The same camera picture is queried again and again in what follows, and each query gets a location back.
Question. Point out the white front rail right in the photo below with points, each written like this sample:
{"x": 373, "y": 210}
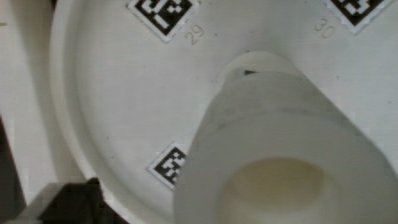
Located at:
{"x": 44, "y": 164}

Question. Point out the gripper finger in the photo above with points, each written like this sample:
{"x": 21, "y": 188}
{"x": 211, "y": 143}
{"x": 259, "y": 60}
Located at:
{"x": 78, "y": 206}

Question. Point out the white round table top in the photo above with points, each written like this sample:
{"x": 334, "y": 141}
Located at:
{"x": 144, "y": 56}

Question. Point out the white cylindrical table leg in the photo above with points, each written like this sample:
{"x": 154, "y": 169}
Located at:
{"x": 282, "y": 167}

